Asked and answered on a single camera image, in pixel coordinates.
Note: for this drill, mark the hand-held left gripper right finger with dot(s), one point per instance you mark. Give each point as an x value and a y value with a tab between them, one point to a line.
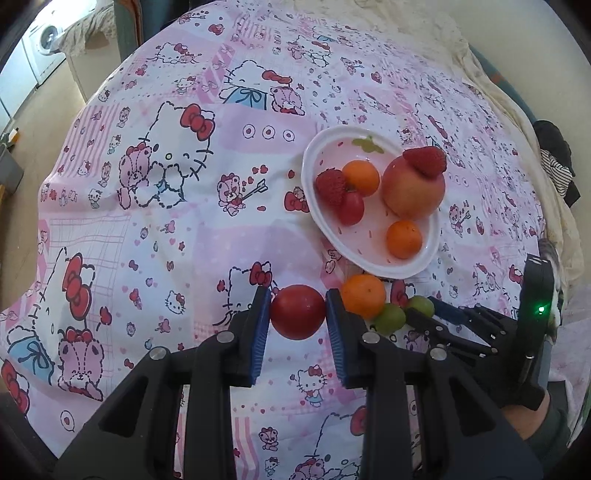
337	337

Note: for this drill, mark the white washing machine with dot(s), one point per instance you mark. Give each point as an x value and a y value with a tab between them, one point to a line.
44	41

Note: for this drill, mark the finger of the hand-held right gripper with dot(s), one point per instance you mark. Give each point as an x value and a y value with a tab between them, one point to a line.
448	311
429	325

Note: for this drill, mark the floral cloth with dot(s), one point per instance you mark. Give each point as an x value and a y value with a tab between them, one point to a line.
87	32

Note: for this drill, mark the black clothing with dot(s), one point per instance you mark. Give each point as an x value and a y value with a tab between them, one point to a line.
551	134

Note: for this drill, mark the small red tomato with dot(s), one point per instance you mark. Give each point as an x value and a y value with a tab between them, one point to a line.
351	210

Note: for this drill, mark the grey bin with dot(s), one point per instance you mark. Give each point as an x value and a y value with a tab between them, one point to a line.
9	170

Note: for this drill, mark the red yellow apple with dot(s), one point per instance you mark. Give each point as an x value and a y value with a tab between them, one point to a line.
411	194

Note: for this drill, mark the pink cartoon printed blanket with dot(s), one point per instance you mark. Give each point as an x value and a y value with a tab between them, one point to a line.
161	254

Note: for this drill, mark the white heart-shaped plate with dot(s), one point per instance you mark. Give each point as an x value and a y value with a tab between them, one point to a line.
364	244

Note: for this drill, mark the mandarin orange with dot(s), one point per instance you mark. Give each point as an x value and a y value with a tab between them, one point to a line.
404	239
361	177
362	295

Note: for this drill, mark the white floor cabinet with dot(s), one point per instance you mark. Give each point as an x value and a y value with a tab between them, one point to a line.
16	78

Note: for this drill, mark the red strawberry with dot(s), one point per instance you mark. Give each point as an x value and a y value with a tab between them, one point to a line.
330	187
425	159

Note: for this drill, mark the green grape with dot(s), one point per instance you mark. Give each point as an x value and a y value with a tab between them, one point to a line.
390	318
419	304

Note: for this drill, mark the black white striped cloth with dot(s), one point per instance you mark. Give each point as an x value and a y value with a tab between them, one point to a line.
556	170

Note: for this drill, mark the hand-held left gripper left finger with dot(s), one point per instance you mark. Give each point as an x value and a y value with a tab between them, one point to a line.
261	337

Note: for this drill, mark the large red tomato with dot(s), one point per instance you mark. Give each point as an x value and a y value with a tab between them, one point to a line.
298	314

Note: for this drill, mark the person's right forearm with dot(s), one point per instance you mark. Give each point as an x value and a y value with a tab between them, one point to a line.
531	424

